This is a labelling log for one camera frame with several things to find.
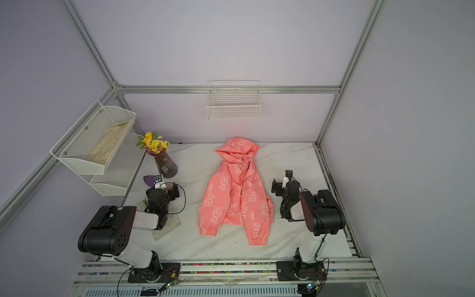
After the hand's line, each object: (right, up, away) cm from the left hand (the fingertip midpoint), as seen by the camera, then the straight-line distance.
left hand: (165, 186), depth 94 cm
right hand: (+63, +2, +5) cm, 64 cm away
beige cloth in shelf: (-18, +16, -19) cm, 31 cm away
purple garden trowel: (-12, +3, +7) cm, 14 cm away
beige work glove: (+7, -16, -6) cm, 19 cm away
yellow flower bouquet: (-3, +22, -7) cm, 23 cm away
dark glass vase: (-1, +10, +4) cm, 11 cm away
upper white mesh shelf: (-22, +23, -17) cm, 36 cm away
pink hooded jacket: (+37, -4, 0) cm, 37 cm away
